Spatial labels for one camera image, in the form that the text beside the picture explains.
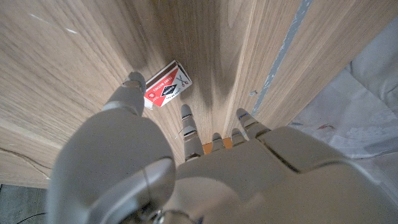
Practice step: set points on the red white match box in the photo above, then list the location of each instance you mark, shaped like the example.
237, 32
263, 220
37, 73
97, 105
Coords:
168, 87

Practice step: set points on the wooden block with two holes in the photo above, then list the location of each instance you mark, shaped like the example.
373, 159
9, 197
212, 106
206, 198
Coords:
207, 148

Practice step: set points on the grey tape outline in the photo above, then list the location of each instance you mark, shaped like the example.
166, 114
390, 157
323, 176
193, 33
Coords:
280, 59

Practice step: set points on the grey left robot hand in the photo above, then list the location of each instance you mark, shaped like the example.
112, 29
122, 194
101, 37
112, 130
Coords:
233, 186

